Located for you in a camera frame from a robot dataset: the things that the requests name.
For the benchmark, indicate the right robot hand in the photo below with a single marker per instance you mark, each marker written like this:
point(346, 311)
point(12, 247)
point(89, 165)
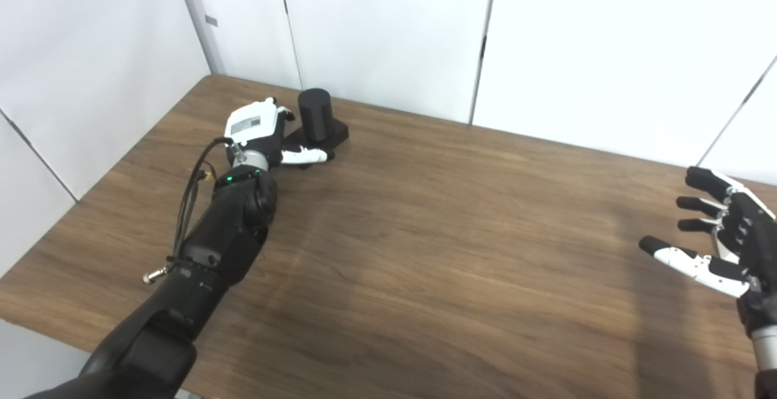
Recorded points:
point(753, 235)

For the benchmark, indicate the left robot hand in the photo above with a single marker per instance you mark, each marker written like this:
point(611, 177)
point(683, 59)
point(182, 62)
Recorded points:
point(252, 126)

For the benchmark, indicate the black peg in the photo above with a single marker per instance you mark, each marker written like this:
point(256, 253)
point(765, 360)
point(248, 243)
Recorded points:
point(315, 113)

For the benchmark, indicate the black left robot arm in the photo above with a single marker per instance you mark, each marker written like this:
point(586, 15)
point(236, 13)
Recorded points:
point(224, 235)

